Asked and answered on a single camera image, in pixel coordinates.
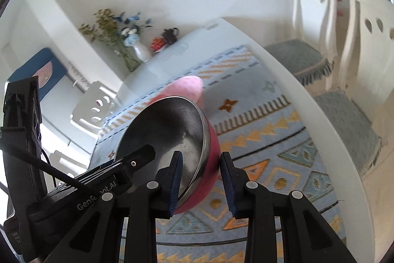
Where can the dried flower stems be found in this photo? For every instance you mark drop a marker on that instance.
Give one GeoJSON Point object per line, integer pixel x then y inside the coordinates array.
{"type": "Point", "coordinates": [103, 27]}

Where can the patterned woven table mat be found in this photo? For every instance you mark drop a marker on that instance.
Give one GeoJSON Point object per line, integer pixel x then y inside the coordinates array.
{"type": "Point", "coordinates": [261, 115]}

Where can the white ribbed vase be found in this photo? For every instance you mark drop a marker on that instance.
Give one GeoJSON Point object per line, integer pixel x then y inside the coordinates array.
{"type": "Point", "coordinates": [142, 53]}

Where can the green glass vase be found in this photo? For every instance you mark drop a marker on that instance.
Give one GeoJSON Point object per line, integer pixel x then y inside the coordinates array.
{"type": "Point", "coordinates": [129, 59]}

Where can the white dining chair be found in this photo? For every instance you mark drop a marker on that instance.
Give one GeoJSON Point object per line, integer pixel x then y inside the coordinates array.
{"type": "Point", "coordinates": [83, 109]}
{"type": "Point", "coordinates": [360, 44]}
{"type": "Point", "coordinates": [311, 7]}

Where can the light pink plastic bowl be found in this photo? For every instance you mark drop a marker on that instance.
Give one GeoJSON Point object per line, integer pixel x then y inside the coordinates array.
{"type": "Point", "coordinates": [187, 87]}

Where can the red lidded teacup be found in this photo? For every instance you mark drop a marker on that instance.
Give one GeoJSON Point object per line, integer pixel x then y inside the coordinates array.
{"type": "Point", "coordinates": [158, 43]}

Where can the blue and white artificial flowers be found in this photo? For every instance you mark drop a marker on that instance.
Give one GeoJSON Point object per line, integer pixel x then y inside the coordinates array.
{"type": "Point", "coordinates": [132, 32]}

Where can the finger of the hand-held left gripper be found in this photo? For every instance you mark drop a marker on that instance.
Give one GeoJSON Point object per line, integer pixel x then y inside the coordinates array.
{"type": "Point", "coordinates": [138, 158]}

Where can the grey fringed chair cushion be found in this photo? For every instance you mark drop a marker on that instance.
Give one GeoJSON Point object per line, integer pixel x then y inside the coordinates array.
{"type": "Point", "coordinates": [295, 56]}
{"type": "Point", "coordinates": [347, 124]}

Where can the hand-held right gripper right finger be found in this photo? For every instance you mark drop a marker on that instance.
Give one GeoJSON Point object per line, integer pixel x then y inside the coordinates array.
{"type": "Point", "coordinates": [227, 186]}

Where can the dark brown mug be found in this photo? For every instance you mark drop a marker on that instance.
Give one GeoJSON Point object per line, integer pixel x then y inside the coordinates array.
{"type": "Point", "coordinates": [170, 35]}

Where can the pink steel bowl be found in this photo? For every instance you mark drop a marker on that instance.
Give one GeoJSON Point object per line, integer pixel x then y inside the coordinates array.
{"type": "Point", "coordinates": [172, 127]}

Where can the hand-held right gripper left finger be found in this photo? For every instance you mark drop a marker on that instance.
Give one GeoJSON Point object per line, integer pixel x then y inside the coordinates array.
{"type": "Point", "coordinates": [176, 183]}

